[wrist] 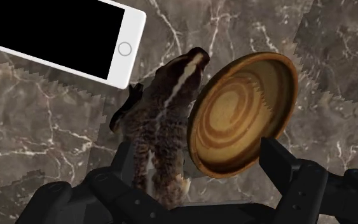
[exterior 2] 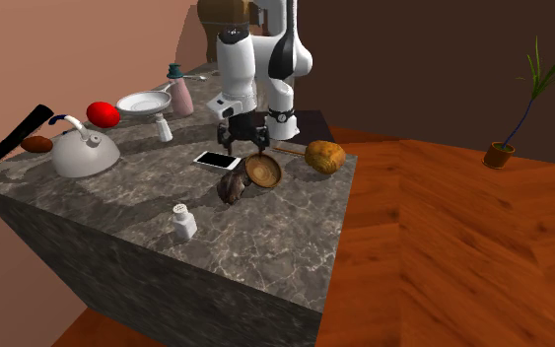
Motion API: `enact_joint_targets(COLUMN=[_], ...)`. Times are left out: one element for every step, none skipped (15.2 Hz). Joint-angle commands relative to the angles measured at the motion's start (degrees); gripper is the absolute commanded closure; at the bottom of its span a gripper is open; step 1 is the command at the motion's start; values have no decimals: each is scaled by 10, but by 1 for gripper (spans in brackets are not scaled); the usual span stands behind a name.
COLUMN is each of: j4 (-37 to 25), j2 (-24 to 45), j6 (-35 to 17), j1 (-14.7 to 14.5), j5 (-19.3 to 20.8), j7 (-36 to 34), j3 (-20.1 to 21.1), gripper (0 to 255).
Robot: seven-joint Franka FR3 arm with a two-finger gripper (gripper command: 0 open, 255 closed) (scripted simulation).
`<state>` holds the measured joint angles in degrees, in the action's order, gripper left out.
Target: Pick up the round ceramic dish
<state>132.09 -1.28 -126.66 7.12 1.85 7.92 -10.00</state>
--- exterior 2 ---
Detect long black bar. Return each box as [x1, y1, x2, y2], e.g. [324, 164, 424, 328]
[0, 104, 55, 183]

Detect brown wooden furniture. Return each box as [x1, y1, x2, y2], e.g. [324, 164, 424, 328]
[196, 0, 254, 65]

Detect brown oval potato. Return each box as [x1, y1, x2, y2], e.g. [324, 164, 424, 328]
[20, 135, 54, 154]

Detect white kettle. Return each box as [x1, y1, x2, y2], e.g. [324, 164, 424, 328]
[48, 113, 121, 179]

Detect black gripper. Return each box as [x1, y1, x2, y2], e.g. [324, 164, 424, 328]
[216, 109, 273, 156]

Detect pink bottle with teal cap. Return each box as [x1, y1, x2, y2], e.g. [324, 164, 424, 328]
[167, 63, 195, 118]

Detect silver spoon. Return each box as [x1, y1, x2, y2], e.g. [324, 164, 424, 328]
[182, 70, 221, 82]

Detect wooden honey dipper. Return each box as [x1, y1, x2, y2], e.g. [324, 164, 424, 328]
[271, 139, 347, 175]

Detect dark robot stand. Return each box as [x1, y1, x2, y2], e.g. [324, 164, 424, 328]
[292, 108, 337, 144]

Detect wooden bowl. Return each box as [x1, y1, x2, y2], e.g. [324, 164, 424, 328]
[243, 152, 284, 189]

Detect potted green plant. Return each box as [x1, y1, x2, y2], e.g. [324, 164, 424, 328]
[481, 35, 555, 171]

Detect white salt shaker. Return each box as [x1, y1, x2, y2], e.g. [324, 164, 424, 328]
[172, 203, 198, 243]
[154, 112, 173, 143]

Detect white frying pan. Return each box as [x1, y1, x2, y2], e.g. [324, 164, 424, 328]
[115, 81, 177, 116]

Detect dark brown lumpy object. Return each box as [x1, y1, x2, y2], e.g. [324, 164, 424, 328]
[216, 163, 254, 206]

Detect red ball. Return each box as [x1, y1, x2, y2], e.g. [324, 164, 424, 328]
[86, 101, 121, 129]

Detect white smartphone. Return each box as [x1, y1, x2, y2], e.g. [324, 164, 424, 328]
[191, 150, 243, 173]

